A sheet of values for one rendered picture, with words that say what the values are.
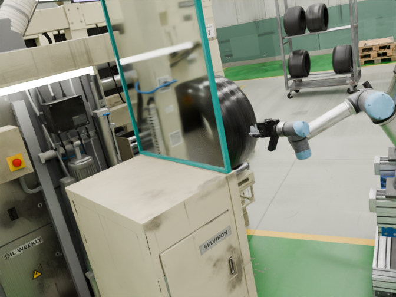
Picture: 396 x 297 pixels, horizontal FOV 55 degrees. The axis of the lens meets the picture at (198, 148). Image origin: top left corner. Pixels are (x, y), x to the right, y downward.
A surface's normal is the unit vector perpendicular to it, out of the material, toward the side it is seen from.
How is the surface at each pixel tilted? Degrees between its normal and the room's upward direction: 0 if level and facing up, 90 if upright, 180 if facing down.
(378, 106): 83
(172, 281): 90
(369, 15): 90
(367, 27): 90
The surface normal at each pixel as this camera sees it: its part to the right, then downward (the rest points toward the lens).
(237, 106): 0.50, -0.32
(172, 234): 0.66, 0.11
